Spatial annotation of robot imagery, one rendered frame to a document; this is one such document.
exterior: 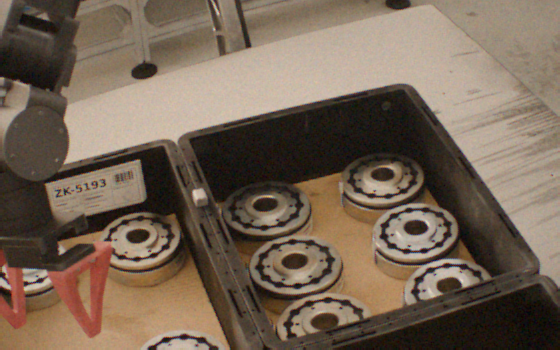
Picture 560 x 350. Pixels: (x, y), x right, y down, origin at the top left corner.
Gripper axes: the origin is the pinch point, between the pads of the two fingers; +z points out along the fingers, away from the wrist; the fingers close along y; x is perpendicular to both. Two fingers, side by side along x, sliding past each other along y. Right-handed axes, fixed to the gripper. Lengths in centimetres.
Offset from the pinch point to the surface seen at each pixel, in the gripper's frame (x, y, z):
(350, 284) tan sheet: -41.9, -2.9, 14.5
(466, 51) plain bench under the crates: -117, 12, 5
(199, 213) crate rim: -33.3, 8.3, 2.4
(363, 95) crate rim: -60, 2, -2
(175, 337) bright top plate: -22.9, 7.5, 12.7
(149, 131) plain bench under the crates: -75, 49, 4
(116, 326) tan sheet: -24.1, 17.2, 12.7
